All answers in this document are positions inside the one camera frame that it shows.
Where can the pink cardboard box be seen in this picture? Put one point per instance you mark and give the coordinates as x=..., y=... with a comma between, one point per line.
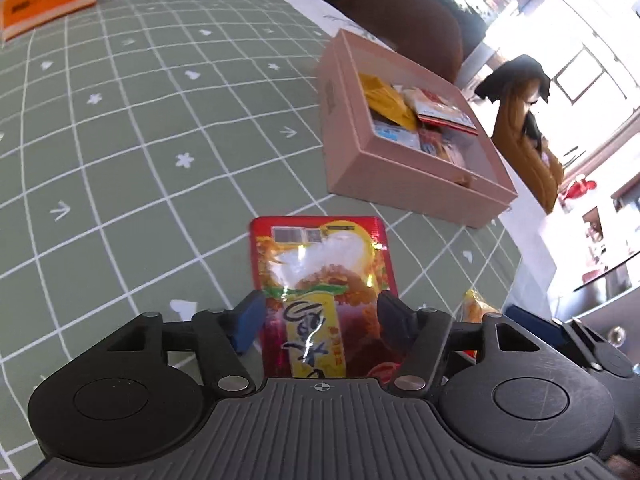
x=350, y=160

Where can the red toy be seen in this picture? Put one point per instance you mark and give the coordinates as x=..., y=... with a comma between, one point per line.
x=577, y=189

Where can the yellow snack packet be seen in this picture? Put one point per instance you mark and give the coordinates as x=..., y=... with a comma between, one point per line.
x=387, y=100

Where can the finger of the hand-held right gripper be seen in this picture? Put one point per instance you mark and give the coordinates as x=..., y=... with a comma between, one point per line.
x=540, y=327

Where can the white rice cracker packet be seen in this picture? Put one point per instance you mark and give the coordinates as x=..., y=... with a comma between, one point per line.
x=447, y=116

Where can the clear bread packet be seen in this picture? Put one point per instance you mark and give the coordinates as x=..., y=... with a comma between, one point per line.
x=477, y=307

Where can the large red yellow-label snack packet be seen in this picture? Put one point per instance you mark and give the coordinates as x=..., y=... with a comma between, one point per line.
x=320, y=280

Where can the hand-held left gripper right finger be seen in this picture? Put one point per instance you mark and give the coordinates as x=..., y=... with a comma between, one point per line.
x=392, y=322

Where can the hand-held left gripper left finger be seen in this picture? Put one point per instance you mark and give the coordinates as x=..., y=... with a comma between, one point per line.
x=249, y=327

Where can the blue snack packet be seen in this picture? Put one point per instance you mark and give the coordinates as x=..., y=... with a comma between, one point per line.
x=395, y=135

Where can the brown round chair back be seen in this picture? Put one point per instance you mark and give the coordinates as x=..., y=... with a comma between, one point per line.
x=415, y=30

